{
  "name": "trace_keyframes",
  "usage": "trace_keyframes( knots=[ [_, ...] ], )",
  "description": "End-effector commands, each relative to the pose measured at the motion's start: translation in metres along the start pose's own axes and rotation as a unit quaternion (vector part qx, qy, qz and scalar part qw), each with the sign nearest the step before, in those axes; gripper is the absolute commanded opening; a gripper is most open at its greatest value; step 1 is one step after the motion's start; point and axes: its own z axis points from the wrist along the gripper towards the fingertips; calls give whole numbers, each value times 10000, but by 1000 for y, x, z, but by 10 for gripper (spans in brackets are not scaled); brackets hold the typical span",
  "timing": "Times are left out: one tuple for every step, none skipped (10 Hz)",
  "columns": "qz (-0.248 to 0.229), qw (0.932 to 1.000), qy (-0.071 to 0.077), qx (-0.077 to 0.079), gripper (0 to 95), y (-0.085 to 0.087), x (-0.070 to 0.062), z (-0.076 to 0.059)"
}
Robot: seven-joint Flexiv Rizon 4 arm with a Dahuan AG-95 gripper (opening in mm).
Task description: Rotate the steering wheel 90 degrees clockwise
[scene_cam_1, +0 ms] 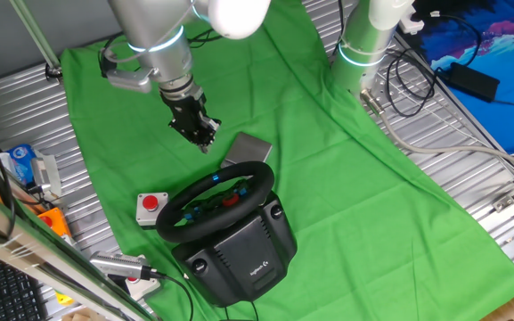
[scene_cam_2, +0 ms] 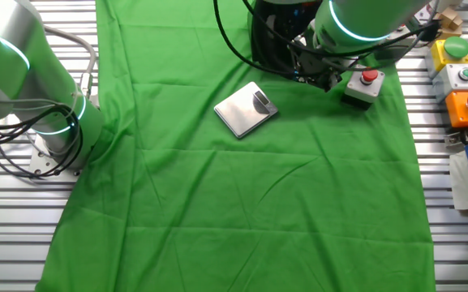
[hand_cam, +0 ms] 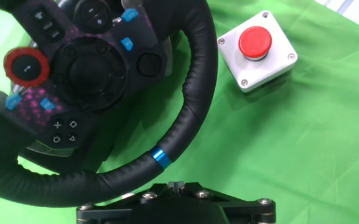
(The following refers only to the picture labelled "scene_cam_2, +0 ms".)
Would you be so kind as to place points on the silver digital scale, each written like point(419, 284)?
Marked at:
point(241, 111)

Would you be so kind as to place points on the yellow box green button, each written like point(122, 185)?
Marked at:
point(438, 57)

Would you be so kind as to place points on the grey box small red button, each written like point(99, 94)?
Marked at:
point(387, 52)

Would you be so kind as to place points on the green cloth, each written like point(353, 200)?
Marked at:
point(217, 203)

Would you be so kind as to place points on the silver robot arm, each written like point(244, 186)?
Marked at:
point(47, 101)

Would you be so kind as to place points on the orange box red button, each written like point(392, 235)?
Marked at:
point(458, 109)

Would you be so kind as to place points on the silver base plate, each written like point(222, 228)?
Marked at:
point(41, 160)

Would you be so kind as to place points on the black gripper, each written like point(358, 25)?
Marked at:
point(310, 67)

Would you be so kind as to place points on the silver mount bracket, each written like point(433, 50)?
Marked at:
point(458, 138)

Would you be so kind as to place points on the grey box red mushroom button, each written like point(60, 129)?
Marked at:
point(363, 91)

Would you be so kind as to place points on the grey box green button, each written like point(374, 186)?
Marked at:
point(452, 83)

